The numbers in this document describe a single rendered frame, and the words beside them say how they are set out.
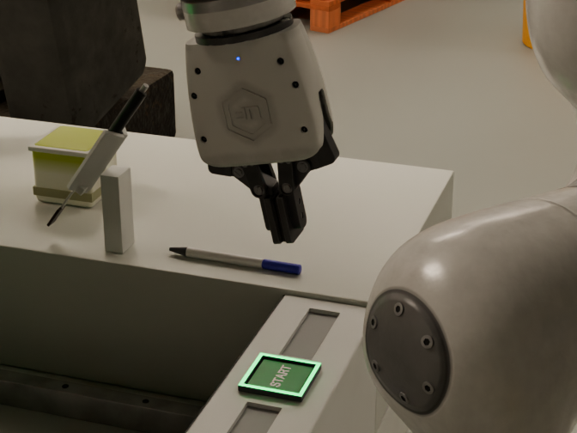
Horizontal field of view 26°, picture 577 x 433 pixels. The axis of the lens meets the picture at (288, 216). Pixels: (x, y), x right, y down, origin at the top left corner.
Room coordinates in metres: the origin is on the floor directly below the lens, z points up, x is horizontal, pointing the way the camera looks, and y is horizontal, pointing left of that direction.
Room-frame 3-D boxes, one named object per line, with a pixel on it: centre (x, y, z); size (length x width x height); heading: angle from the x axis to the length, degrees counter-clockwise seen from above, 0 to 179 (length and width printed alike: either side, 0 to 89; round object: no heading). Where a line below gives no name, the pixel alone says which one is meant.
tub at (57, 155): (1.30, 0.24, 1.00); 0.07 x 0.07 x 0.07; 72
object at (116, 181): (1.16, 0.19, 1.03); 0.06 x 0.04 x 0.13; 72
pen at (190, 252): (1.12, 0.05, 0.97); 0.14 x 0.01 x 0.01; 71
